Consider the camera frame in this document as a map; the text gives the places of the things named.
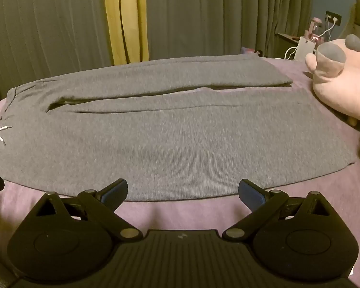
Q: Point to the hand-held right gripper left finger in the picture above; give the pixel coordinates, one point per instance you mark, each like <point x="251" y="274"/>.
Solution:
<point x="118" y="189"/>

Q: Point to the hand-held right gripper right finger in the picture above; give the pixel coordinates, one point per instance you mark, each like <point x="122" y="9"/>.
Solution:
<point x="251" y="193"/>

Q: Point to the grey pants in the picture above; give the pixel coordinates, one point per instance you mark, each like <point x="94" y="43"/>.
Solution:
<point x="168" y="144"/>

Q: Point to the pink plush toy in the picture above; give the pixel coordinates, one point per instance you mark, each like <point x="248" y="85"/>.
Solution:
<point x="342" y="87"/>

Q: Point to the white flat device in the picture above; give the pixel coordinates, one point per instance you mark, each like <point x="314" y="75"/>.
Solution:
<point x="306" y="48"/>

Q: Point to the grey curtain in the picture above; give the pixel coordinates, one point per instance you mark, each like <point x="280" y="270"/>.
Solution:
<point x="47" y="36"/>
<point x="222" y="15"/>

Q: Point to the dark bedside table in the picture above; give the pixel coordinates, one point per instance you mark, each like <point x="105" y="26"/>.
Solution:
<point x="286" y="39"/>

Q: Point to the yellow curtain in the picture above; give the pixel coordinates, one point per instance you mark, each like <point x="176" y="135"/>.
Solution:
<point x="124" y="21"/>

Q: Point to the pink desk gadget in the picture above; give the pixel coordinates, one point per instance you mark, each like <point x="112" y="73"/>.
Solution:
<point x="313" y="28"/>

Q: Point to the wall socket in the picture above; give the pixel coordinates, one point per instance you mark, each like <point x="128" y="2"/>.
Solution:
<point x="333" y="17"/>

